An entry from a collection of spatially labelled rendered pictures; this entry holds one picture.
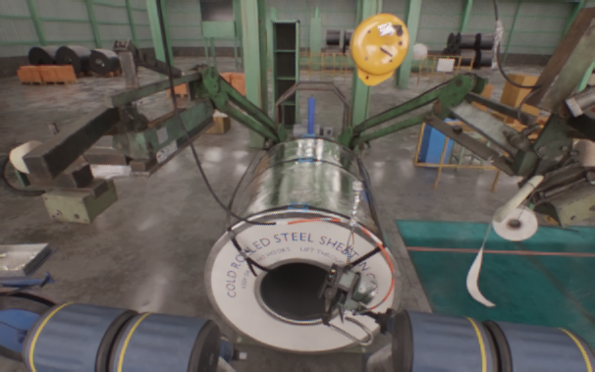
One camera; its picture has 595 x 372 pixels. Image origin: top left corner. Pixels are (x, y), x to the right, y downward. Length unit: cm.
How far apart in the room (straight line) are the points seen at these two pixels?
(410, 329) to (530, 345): 23
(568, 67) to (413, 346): 112
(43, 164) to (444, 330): 94
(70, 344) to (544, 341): 93
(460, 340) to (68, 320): 79
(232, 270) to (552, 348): 147
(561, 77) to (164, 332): 145
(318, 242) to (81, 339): 114
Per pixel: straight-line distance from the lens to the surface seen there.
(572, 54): 143
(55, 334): 79
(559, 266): 428
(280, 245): 162
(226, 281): 189
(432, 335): 70
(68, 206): 149
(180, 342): 66
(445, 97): 196
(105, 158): 134
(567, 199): 164
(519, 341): 77
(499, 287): 358
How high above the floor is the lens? 215
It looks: 27 degrees down
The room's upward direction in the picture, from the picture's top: 1 degrees clockwise
